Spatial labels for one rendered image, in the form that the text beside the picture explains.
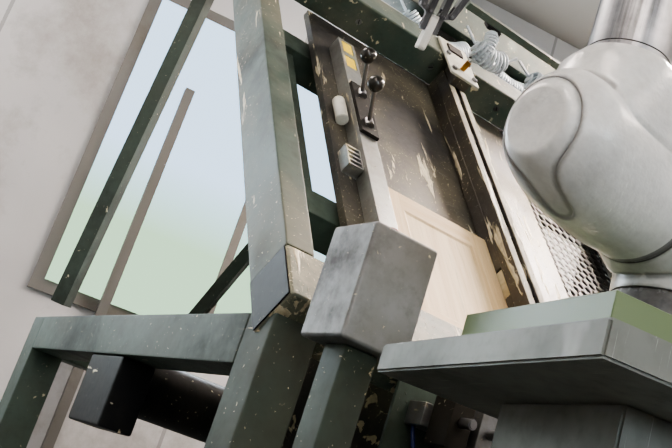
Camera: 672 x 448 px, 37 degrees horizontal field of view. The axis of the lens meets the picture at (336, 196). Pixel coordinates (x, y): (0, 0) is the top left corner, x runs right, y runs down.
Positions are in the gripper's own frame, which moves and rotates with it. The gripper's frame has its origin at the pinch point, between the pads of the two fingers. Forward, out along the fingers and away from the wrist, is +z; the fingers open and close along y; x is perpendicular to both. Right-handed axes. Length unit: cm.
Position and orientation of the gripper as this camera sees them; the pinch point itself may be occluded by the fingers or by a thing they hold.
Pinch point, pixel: (426, 32)
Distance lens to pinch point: 196.6
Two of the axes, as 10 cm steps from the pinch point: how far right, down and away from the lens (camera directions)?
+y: -9.0, -3.8, -2.3
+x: 1.6, 2.0, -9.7
